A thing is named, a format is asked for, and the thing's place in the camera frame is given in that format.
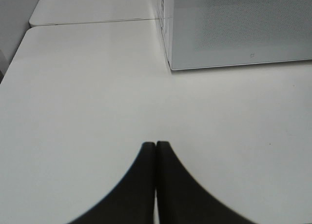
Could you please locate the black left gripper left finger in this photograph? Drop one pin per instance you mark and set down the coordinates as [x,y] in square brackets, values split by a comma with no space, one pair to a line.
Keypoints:
[132,200]

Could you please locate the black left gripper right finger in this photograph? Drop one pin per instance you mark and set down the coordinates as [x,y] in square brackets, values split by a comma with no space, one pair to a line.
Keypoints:
[180,199]

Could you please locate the white microwave oven body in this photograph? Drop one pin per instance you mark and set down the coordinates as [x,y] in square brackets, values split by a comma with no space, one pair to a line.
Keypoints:
[163,26]

